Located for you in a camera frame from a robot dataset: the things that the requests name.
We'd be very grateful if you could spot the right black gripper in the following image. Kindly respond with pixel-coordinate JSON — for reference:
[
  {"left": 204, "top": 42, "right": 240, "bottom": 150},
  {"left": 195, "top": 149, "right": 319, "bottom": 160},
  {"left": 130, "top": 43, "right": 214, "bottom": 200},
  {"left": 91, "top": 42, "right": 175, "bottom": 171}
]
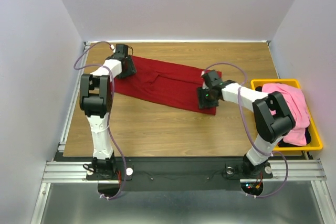
[{"left": 195, "top": 87, "right": 218, "bottom": 110}]

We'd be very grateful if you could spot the red t shirt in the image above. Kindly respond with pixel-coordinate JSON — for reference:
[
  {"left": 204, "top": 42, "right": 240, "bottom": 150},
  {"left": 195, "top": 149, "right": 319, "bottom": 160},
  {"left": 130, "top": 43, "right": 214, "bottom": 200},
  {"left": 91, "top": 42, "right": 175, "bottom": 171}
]
[{"left": 114, "top": 56, "right": 216, "bottom": 115}]

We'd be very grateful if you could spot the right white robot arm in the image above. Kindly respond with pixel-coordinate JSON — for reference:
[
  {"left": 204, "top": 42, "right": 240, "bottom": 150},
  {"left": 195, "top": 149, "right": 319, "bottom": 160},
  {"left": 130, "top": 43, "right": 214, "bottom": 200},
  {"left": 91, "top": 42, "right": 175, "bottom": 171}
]
[{"left": 197, "top": 80, "right": 296, "bottom": 177}]

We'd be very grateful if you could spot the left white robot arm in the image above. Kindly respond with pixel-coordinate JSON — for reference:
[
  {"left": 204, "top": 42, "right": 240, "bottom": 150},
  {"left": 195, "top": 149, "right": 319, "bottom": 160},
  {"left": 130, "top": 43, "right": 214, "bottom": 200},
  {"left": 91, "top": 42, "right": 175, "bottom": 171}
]
[{"left": 79, "top": 52, "right": 137, "bottom": 179}]

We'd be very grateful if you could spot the pink t shirt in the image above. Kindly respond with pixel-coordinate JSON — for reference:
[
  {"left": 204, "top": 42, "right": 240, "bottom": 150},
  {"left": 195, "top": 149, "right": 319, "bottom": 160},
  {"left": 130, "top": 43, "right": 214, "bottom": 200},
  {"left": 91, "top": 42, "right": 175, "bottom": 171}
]
[{"left": 262, "top": 83, "right": 311, "bottom": 147}]

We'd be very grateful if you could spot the black garment in bin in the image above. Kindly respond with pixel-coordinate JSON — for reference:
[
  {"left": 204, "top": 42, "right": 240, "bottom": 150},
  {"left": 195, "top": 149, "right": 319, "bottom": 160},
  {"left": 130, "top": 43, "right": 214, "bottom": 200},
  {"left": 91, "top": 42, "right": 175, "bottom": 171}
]
[{"left": 255, "top": 85, "right": 314, "bottom": 148}]

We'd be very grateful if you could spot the yellow plastic bin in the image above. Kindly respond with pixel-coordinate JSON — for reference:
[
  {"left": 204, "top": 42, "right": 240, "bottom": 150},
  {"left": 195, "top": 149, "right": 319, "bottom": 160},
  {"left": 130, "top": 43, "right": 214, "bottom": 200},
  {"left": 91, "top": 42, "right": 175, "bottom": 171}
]
[{"left": 250, "top": 79, "right": 323, "bottom": 152}]

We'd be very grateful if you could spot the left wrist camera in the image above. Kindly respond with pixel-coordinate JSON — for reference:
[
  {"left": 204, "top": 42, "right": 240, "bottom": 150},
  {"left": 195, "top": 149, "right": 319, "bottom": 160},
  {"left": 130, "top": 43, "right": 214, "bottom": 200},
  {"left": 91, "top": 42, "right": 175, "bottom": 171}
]
[{"left": 113, "top": 44, "right": 133, "bottom": 58}]

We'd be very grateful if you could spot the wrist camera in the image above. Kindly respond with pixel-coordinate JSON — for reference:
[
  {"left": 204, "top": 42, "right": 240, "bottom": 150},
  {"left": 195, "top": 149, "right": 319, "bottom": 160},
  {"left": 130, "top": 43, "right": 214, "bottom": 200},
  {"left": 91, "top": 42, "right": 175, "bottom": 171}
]
[
  {"left": 113, "top": 44, "right": 133, "bottom": 58},
  {"left": 201, "top": 70, "right": 223, "bottom": 89}
]

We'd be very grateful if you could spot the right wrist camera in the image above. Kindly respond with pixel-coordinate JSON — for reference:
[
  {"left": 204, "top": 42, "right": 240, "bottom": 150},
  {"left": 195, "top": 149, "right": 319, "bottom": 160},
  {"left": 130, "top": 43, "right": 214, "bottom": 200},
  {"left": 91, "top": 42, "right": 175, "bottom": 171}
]
[{"left": 201, "top": 70, "right": 223, "bottom": 89}]

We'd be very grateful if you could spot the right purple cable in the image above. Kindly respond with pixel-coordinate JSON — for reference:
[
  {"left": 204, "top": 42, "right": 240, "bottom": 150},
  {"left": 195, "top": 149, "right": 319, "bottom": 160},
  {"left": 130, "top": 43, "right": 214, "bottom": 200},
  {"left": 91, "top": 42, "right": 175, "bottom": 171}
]
[{"left": 201, "top": 62, "right": 289, "bottom": 198}]

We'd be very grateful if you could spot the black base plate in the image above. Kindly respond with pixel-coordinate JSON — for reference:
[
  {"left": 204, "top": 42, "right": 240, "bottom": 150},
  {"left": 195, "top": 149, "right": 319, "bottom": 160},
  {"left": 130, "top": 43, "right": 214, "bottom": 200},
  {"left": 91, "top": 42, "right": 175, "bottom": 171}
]
[{"left": 87, "top": 157, "right": 273, "bottom": 192}]

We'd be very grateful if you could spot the aluminium frame rail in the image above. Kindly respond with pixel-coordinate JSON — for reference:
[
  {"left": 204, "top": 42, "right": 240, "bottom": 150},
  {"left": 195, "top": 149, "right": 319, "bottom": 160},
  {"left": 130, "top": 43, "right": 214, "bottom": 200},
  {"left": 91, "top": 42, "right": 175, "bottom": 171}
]
[{"left": 19, "top": 42, "right": 86, "bottom": 223}]

